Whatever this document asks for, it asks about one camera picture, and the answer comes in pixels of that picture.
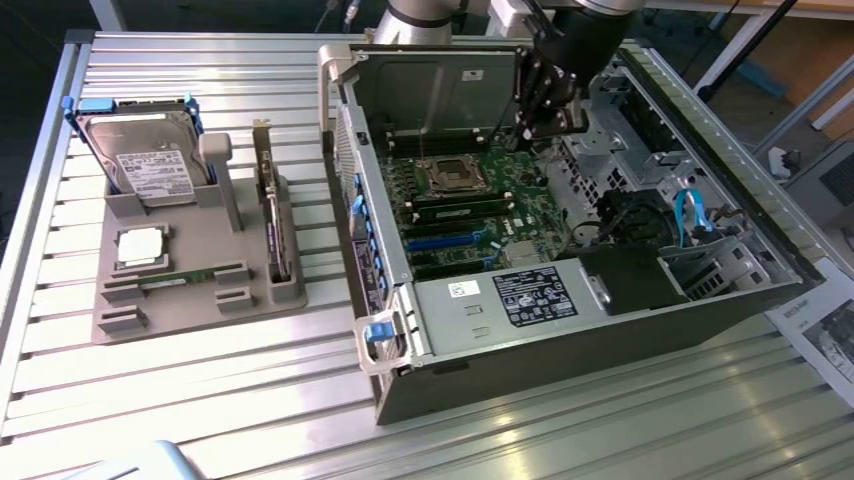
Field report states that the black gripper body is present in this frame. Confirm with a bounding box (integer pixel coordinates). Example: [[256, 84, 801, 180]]
[[511, 8, 637, 147]]

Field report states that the black installed RAM stick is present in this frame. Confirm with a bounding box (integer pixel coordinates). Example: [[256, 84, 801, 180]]
[[411, 196, 514, 223]]

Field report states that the green RAM stick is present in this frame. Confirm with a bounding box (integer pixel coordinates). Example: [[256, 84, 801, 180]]
[[135, 269, 223, 289]]

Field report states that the silver metal drive cage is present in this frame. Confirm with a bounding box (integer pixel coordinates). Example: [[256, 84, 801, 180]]
[[563, 61, 699, 201]]

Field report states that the white power strip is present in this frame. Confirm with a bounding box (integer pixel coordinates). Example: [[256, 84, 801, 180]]
[[765, 144, 803, 177]]

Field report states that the green motherboard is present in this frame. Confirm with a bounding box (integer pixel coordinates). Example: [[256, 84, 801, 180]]
[[378, 147, 576, 282]]

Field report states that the grey computer box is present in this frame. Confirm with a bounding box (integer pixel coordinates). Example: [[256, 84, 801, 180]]
[[785, 139, 854, 207]]

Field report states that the grey power supply with label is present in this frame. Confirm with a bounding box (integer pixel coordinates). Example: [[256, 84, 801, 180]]
[[411, 258, 614, 358]]

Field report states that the black open PC case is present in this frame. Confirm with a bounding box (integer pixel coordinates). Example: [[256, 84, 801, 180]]
[[316, 41, 825, 427]]

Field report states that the printed paper sheet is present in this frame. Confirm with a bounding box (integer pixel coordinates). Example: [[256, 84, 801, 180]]
[[765, 256, 854, 397]]

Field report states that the hard disk in blue carrier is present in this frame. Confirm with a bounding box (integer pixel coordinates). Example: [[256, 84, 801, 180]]
[[59, 91, 216, 209]]

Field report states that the silver CPU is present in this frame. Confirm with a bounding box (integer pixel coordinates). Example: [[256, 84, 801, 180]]
[[115, 228, 170, 267]]

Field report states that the grey parts rack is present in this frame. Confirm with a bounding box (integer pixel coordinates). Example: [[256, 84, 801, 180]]
[[89, 131, 311, 347]]

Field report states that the light grey rounded object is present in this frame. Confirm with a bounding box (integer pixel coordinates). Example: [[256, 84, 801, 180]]
[[57, 439, 204, 480]]

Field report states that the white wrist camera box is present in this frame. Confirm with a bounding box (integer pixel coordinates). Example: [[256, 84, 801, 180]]
[[488, 0, 539, 27]]

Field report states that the CPU socket with metal frame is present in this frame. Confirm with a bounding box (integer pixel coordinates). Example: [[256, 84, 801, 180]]
[[415, 156, 494, 195]]

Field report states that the blue SATA wire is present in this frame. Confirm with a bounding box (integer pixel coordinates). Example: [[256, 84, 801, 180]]
[[671, 188, 721, 247]]

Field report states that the graphics card with metal bracket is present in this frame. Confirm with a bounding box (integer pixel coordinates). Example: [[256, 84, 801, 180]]
[[251, 117, 296, 287]]

